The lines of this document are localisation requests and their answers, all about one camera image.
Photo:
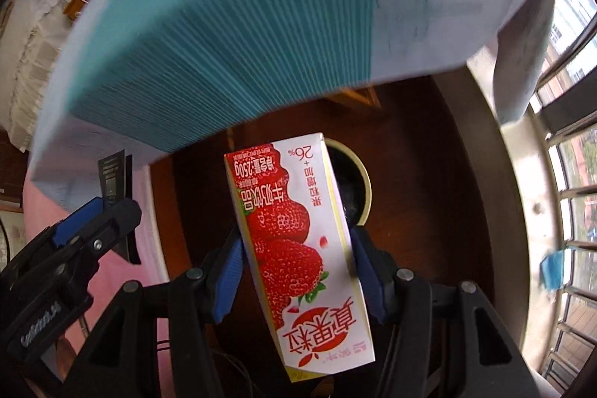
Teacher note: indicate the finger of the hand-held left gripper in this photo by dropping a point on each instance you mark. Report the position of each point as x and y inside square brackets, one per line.
[77, 221]
[116, 223]

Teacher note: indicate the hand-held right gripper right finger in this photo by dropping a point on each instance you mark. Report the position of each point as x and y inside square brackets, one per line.
[371, 286]

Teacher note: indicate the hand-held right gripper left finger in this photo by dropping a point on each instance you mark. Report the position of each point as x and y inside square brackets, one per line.
[228, 281]

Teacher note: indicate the dark grey box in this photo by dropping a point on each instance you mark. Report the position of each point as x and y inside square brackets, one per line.
[114, 176]

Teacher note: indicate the strawberry milk carton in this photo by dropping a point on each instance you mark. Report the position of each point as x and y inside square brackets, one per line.
[289, 258]

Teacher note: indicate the dark bin with cream rim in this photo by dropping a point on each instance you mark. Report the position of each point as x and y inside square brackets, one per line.
[350, 193]

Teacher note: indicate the pink blanket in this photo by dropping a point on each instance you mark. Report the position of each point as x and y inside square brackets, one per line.
[140, 276]

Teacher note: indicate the white lace furniture cover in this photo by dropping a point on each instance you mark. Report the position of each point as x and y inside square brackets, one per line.
[32, 76]

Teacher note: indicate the blue cloth scrap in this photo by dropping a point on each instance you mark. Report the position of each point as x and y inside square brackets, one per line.
[554, 270]

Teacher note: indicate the blue leaf print tablecloth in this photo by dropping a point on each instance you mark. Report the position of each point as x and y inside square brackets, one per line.
[233, 29]

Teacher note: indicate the metal window grille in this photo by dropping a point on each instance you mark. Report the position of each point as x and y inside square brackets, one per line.
[564, 118]

